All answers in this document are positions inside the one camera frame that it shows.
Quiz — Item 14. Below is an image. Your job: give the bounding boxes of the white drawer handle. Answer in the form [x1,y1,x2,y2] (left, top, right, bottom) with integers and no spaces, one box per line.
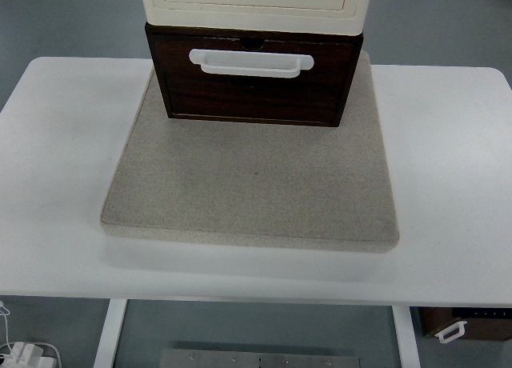
[189,49,314,78]

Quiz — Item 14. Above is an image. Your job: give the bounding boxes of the white power adapter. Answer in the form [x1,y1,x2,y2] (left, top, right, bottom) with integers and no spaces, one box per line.
[1,342,58,368]

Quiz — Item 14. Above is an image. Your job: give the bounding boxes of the cream upper cabinet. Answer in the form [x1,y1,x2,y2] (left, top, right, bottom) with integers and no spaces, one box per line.
[142,0,370,36]

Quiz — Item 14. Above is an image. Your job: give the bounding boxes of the grey metal plate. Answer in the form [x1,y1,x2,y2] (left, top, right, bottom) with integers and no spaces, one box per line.
[159,349,361,368]

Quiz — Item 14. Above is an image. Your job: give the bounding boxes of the white cable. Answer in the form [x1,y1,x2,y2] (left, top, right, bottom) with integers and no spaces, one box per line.
[0,300,13,355]

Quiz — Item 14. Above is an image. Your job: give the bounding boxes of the dark wooden drawer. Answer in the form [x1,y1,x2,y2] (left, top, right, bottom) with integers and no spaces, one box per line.
[145,25,363,127]

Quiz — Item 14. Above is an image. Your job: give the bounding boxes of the white table leg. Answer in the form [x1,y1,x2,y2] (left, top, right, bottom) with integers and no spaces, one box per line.
[392,306,421,368]
[93,299,128,368]

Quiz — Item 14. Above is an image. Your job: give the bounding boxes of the white left table leg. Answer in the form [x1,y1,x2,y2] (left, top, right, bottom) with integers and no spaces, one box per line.
[93,299,128,368]

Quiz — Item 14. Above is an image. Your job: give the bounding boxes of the white right table leg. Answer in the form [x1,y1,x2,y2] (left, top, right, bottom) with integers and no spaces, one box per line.
[392,306,421,368]

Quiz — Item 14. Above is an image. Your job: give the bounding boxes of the brown box with white handle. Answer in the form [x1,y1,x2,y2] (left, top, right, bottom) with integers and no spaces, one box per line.
[418,307,511,344]

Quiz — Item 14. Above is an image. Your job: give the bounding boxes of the beige fabric mat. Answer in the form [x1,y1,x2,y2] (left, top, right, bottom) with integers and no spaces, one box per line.
[100,53,399,253]

